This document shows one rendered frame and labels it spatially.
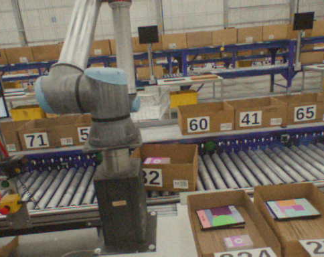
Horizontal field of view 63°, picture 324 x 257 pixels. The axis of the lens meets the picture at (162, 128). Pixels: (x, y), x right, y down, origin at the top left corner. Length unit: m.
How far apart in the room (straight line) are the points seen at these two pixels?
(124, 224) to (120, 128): 0.41
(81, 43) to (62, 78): 0.21
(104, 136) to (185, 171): 0.63
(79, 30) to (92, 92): 0.35
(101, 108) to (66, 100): 0.13
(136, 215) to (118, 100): 0.47
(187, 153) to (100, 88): 0.94
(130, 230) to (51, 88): 0.64
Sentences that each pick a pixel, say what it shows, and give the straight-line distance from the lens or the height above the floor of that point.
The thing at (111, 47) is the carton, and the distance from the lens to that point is 6.42.
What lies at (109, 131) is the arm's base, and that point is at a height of 1.27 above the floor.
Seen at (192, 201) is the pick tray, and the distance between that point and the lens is 1.34.
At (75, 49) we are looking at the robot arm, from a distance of 1.17.
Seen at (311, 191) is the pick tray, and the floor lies 0.81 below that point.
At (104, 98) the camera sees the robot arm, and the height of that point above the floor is 1.38.
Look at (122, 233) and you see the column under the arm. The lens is 1.19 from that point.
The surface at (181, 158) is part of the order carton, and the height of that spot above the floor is 0.82.
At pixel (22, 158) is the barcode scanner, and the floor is 1.08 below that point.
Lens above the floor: 1.55
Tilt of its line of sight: 18 degrees down
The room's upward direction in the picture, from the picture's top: 5 degrees counter-clockwise
